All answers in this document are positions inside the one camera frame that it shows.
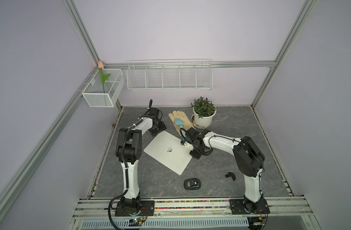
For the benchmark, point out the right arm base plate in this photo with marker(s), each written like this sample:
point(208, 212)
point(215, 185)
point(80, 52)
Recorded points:
point(245, 206)

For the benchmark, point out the light blue garden trowel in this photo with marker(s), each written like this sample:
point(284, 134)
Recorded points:
point(178, 122)

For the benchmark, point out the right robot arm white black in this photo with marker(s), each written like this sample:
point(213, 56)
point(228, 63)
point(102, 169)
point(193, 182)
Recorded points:
point(249, 160)

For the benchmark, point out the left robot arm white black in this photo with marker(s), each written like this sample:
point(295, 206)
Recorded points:
point(129, 149)

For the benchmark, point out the black wireless mouse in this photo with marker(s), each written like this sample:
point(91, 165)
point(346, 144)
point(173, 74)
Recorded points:
point(192, 184)

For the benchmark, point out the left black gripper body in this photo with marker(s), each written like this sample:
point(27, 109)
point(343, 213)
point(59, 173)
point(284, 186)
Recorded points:
point(160, 127)

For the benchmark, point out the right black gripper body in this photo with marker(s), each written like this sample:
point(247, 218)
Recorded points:
point(195, 153)

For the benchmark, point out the silver laptop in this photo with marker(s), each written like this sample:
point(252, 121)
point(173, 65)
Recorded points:
point(167, 149)

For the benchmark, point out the black mouse battery cover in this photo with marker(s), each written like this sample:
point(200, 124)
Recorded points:
point(230, 175)

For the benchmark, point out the artificial pink tulip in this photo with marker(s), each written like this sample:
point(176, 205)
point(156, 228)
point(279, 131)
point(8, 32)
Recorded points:
point(103, 76)

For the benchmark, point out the beige work glove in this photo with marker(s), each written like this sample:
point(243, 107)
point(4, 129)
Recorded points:
point(187, 124)

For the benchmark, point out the white mesh wall basket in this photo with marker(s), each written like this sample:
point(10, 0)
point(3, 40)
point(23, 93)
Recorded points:
point(93, 91)

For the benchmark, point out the white plant pot saucer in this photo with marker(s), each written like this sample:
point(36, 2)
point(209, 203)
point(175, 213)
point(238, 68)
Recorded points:
point(195, 125)

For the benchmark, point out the white pot with green plant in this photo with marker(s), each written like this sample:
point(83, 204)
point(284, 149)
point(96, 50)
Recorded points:
point(204, 111)

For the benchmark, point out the white wire wall shelf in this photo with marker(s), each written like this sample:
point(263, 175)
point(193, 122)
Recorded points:
point(170, 74)

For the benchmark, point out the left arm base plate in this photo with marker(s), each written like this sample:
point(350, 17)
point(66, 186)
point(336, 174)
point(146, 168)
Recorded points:
point(134, 208)

